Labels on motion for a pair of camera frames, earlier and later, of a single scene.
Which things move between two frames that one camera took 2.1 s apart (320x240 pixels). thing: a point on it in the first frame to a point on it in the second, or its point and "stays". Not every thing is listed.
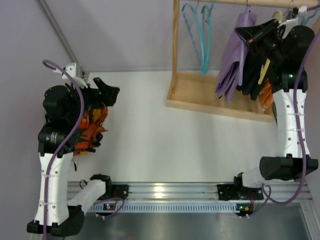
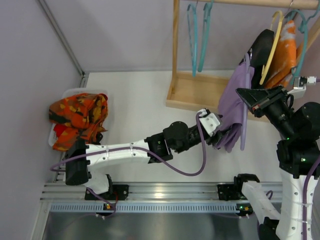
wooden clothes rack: x=198 y=90 stays
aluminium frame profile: x=61 y=36 stays
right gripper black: x=265 y=38 to x=265 y=100
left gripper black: x=97 y=93 to x=217 y=137
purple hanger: x=248 y=7 to x=247 y=58
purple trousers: x=231 y=71 to x=230 y=107
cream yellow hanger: x=265 y=65 stays
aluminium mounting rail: x=200 y=191 stays
